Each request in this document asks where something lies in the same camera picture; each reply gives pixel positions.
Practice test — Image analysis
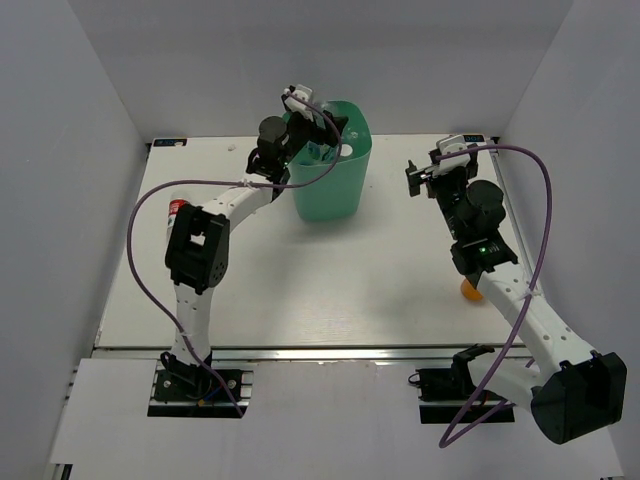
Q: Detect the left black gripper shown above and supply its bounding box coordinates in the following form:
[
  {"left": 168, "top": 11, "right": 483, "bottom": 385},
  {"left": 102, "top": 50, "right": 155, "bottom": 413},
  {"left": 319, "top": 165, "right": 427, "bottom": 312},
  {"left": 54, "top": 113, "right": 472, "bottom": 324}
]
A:
[{"left": 278, "top": 102, "right": 347, "bottom": 167}]

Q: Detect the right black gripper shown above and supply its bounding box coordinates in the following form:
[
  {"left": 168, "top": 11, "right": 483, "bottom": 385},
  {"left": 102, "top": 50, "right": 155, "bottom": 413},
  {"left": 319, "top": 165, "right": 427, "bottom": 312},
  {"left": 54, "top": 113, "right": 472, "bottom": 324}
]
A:
[{"left": 405, "top": 163, "right": 478, "bottom": 242}]

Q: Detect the bottle green blue label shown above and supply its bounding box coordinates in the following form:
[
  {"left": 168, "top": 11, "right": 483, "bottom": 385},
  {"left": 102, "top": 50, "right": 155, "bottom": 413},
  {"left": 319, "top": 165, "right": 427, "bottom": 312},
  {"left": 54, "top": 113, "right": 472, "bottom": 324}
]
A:
[{"left": 301, "top": 142, "right": 336, "bottom": 166}]

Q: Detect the bottle red label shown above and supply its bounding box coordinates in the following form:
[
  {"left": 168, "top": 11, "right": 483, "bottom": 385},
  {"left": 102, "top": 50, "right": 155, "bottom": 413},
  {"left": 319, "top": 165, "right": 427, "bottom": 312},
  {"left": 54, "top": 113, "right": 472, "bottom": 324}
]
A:
[{"left": 166, "top": 189, "right": 191, "bottom": 241}]

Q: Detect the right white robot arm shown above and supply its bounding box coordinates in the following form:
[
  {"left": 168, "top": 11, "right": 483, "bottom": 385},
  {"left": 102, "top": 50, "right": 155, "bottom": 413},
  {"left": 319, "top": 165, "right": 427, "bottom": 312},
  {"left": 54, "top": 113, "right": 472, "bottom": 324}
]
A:
[{"left": 405, "top": 161, "right": 627, "bottom": 444}]

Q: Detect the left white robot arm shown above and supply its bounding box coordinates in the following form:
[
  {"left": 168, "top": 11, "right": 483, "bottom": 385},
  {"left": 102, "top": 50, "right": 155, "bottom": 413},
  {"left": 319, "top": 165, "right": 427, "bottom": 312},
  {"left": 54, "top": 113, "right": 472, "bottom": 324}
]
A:
[{"left": 161, "top": 111, "right": 349, "bottom": 399}]

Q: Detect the green plastic bin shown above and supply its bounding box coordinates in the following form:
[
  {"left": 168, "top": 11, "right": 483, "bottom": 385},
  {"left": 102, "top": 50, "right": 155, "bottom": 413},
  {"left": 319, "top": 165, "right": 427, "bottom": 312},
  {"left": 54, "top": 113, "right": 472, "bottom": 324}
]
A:
[{"left": 288, "top": 101, "right": 372, "bottom": 222}]

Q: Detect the orange juice bottle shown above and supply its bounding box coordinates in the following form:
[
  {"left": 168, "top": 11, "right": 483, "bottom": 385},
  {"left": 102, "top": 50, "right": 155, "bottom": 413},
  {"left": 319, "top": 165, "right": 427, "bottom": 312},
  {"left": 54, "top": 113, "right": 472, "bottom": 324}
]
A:
[{"left": 460, "top": 280, "right": 484, "bottom": 302}]

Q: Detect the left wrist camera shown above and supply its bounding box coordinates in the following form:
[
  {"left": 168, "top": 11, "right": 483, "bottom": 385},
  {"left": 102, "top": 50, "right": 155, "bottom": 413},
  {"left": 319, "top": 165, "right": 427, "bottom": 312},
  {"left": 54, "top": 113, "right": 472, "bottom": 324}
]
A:
[{"left": 281, "top": 84, "right": 314, "bottom": 120}]

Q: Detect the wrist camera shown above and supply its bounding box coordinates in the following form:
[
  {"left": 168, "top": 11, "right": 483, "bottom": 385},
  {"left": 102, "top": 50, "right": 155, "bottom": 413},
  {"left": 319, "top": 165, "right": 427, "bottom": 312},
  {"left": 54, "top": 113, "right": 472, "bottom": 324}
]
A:
[
  {"left": 430, "top": 134, "right": 472, "bottom": 177},
  {"left": 281, "top": 84, "right": 314, "bottom": 120}
]

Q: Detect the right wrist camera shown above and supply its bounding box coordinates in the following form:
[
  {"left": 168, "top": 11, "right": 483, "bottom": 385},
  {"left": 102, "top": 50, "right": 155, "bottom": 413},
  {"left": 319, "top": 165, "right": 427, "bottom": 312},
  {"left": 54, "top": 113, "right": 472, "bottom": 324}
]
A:
[{"left": 430, "top": 134, "right": 472, "bottom": 177}]

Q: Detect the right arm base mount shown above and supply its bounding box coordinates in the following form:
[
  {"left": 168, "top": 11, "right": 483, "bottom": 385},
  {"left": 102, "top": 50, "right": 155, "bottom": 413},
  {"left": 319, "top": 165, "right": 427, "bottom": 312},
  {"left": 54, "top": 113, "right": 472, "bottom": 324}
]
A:
[{"left": 407, "top": 344, "right": 515, "bottom": 425}]

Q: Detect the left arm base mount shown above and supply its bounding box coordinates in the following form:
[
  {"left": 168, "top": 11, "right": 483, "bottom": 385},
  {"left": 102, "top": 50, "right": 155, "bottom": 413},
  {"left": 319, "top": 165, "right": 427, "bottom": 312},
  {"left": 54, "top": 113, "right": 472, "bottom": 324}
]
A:
[{"left": 147, "top": 352, "right": 253, "bottom": 419}]

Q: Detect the aluminium frame rail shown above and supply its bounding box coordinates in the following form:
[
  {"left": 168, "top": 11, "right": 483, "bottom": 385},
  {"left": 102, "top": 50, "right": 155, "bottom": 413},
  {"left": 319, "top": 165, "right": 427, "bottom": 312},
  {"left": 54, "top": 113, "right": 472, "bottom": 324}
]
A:
[{"left": 94, "top": 344, "right": 531, "bottom": 364}]

